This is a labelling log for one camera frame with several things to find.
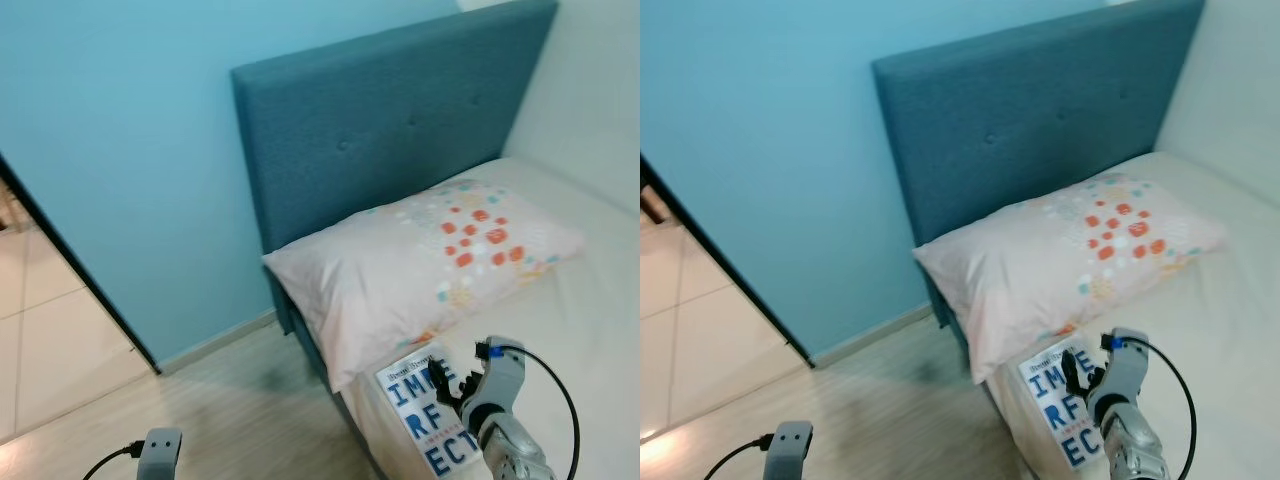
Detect teal upholstered bed frame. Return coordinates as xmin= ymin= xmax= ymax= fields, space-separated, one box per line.
xmin=232 ymin=0 xmax=559 ymax=476
xmin=872 ymin=0 xmax=1206 ymax=471

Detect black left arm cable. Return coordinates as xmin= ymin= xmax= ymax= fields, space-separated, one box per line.
xmin=82 ymin=440 xmax=146 ymax=480
xmin=705 ymin=433 xmax=779 ymax=480

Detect pink pillow with orange dots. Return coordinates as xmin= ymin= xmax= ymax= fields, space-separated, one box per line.
xmin=262 ymin=178 xmax=588 ymax=393
xmin=912 ymin=172 xmax=1229 ymax=386

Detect black door frame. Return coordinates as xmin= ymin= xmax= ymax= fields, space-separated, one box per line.
xmin=0 ymin=150 xmax=161 ymax=376
xmin=640 ymin=155 xmax=813 ymax=368

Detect mattress with cream sheet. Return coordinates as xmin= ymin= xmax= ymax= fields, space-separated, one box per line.
xmin=985 ymin=150 xmax=1280 ymax=480
xmin=340 ymin=155 xmax=641 ymax=480

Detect white book with blue letters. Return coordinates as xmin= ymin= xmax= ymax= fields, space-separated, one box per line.
xmin=1018 ymin=338 xmax=1099 ymax=471
xmin=375 ymin=343 xmax=493 ymax=479

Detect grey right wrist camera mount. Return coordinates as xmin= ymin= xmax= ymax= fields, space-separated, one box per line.
xmin=478 ymin=335 xmax=528 ymax=426
xmin=1100 ymin=328 xmax=1151 ymax=416

